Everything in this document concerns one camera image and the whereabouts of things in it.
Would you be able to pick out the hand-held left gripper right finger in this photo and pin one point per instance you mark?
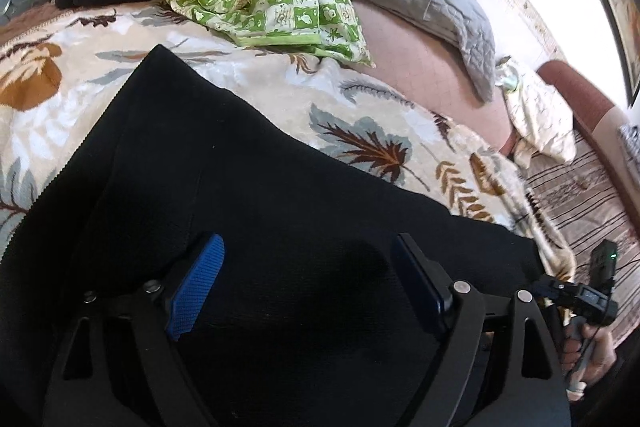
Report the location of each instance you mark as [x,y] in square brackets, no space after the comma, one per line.
[420,287]

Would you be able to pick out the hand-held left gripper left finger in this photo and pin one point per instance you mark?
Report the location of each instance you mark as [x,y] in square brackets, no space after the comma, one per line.
[197,287]

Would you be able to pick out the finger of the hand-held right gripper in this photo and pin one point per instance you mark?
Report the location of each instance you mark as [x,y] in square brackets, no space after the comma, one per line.
[555,291]

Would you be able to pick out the black pants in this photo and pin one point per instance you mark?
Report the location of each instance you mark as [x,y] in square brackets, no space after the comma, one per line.
[250,207]

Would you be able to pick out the person's right hand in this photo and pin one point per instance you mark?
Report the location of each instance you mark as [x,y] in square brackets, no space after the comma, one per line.
[602,357]

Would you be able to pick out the brown striped cloth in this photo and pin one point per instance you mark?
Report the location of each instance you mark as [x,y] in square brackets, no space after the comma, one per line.
[575,192]

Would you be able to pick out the cream crumpled cloth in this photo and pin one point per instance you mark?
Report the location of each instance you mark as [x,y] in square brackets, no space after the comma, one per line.
[540,117]

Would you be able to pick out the brown headboard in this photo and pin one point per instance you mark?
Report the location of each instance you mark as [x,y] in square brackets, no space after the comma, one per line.
[575,92]

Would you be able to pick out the small white green cloth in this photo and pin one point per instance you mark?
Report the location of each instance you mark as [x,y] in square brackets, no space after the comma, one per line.
[507,77]

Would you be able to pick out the pink bed sheet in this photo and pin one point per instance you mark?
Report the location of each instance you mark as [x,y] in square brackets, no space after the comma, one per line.
[425,67]

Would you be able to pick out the leaf print beige blanket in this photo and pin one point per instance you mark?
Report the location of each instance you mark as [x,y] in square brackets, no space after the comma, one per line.
[300,92]

